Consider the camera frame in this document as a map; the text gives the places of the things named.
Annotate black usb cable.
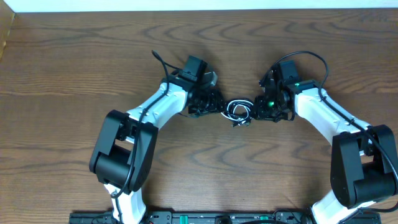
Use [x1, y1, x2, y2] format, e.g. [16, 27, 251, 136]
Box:
[225, 98, 255, 128]

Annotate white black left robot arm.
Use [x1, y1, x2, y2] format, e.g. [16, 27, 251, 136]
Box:
[89, 72, 223, 223]

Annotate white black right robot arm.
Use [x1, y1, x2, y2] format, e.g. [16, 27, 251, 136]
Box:
[255, 68, 397, 223]

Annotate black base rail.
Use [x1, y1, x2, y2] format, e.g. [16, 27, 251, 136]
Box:
[68, 208, 382, 224]

